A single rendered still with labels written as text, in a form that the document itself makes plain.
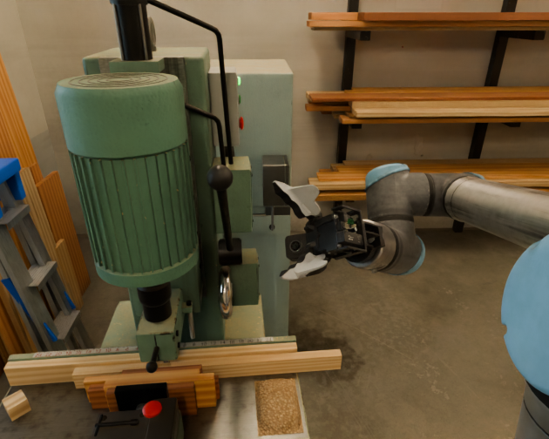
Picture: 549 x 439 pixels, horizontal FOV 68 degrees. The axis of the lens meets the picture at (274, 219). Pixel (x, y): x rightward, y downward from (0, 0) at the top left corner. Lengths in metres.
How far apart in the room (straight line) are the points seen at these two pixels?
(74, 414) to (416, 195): 0.79
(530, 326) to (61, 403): 0.84
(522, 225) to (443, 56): 2.57
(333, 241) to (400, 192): 0.24
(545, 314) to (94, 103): 0.52
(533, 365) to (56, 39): 3.07
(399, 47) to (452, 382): 2.07
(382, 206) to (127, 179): 0.48
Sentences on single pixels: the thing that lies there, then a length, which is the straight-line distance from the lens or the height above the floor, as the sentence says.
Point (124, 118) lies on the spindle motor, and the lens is 0.58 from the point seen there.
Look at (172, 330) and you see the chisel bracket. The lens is 0.80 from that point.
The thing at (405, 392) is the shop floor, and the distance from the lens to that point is 2.17.
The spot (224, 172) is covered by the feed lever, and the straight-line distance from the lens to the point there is 0.53.
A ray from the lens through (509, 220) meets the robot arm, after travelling 0.68.
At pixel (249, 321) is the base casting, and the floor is 0.80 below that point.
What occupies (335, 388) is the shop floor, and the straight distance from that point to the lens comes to 2.11.
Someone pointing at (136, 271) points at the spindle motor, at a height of 1.23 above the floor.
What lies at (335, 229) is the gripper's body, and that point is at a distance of 0.64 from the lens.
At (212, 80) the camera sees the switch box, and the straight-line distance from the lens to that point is 0.91.
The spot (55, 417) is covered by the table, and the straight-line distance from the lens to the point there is 0.96.
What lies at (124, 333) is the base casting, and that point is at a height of 0.80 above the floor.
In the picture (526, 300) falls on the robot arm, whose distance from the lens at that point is 0.36.
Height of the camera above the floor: 1.59
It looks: 27 degrees down
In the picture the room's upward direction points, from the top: straight up
